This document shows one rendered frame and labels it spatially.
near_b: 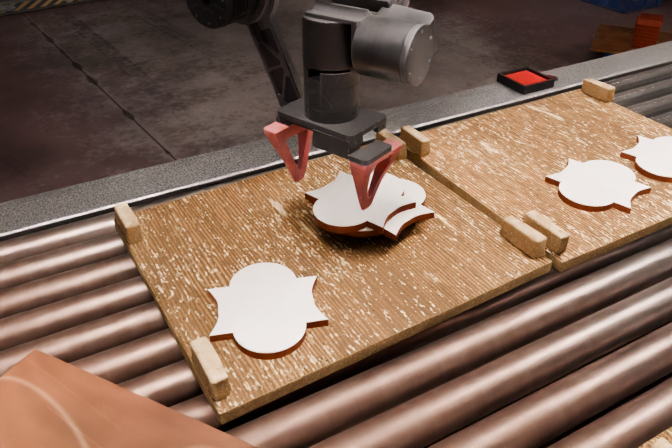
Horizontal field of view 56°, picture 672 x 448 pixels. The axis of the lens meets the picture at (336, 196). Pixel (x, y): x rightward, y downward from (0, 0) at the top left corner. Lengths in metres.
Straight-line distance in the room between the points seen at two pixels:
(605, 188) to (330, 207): 0.38
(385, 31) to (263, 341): 0.31
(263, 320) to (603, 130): 0.66
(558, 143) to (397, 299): 0.45
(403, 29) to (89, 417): 0.40
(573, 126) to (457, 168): 0.25
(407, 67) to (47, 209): 0.55
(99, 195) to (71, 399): 0.49
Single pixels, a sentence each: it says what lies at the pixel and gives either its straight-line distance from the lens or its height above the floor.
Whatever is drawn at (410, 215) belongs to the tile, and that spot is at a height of 0.97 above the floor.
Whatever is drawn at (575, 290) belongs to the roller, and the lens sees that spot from 0.76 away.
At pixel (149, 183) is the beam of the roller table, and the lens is 0.95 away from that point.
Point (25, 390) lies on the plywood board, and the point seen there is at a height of 1.04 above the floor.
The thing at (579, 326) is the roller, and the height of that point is 0.92.
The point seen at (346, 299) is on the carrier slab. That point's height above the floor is 0.94.
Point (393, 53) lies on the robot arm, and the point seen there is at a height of 1.19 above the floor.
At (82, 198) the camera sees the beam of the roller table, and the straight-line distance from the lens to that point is 0.94.
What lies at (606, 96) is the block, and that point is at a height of 0.95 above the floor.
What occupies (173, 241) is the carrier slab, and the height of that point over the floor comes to 0.94.
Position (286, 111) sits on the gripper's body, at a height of 1.11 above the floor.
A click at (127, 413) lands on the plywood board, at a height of 1.04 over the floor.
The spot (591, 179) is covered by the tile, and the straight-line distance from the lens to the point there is 0.93.
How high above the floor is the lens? 1.39
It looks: 33 degrees down
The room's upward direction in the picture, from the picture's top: straight up
